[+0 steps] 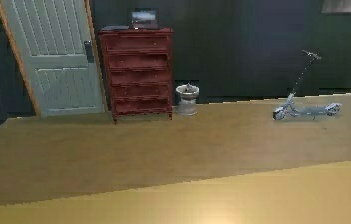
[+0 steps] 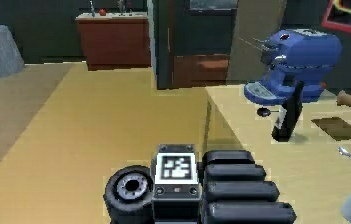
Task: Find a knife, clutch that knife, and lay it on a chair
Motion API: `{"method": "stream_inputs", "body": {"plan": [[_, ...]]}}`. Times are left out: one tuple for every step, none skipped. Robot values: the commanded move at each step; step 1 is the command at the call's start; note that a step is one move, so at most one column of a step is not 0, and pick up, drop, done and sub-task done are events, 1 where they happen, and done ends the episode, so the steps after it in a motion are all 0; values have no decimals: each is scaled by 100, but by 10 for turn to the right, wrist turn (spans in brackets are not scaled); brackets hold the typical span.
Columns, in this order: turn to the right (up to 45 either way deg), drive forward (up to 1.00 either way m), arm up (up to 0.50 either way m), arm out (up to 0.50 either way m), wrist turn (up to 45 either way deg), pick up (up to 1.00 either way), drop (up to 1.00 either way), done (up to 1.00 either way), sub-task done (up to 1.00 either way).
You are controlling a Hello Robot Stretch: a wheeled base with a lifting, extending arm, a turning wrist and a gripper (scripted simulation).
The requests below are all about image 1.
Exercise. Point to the white round bin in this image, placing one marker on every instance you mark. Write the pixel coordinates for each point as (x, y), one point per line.
(187, 99)

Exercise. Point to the red chest of drawers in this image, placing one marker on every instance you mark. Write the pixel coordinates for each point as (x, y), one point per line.
(139, 74)

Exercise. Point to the dark flat book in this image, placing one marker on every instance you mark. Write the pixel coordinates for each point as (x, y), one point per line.
(115, 28)

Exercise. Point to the grey kick scooter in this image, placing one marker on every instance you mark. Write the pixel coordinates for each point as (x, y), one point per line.
(303, 109)

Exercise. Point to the pale green room door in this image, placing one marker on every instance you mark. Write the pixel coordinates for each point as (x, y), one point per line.
(56, 56)

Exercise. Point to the grey framed wall picture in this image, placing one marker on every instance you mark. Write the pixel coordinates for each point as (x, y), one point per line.
(341, 5)

